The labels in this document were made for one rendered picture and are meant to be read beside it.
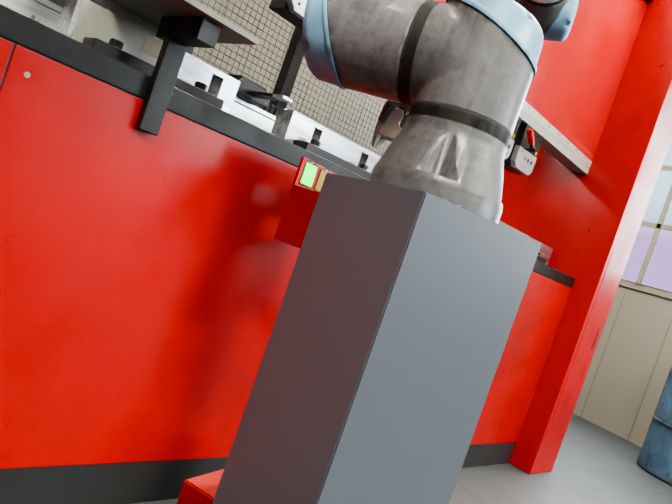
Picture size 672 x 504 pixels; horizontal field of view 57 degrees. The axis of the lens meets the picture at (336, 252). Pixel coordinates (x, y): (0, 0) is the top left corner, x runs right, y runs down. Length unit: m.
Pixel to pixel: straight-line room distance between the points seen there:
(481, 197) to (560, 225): 2.38
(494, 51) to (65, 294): 0.88
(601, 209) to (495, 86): 2.32
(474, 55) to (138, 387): 0.99
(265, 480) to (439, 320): 0.25
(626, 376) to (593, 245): 2.33
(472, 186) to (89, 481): 1.07
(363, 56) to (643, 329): 4.56
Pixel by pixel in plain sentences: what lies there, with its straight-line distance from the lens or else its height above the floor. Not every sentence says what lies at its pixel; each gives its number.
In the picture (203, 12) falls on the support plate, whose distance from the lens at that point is 1.14.
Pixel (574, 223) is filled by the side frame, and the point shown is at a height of 1.11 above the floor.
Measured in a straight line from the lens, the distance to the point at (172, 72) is 1.23.
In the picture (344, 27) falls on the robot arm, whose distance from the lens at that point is 0.72.
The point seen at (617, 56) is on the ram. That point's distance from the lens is 3.09.
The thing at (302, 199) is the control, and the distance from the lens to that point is 1.27.
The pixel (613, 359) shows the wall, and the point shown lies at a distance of 5.21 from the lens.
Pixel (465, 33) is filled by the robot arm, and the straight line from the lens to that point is 0.69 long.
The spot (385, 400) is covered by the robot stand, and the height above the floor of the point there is 0.58.
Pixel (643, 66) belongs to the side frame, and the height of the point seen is 1.86.
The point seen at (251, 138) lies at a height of 0.85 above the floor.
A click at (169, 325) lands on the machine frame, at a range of 1.37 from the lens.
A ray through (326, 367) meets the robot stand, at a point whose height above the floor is 0.58.
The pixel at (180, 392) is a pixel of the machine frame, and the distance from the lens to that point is 1.46.
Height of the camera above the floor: 0.71
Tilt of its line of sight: 2 degrees down
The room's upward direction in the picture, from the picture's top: 19 degrees clockwise
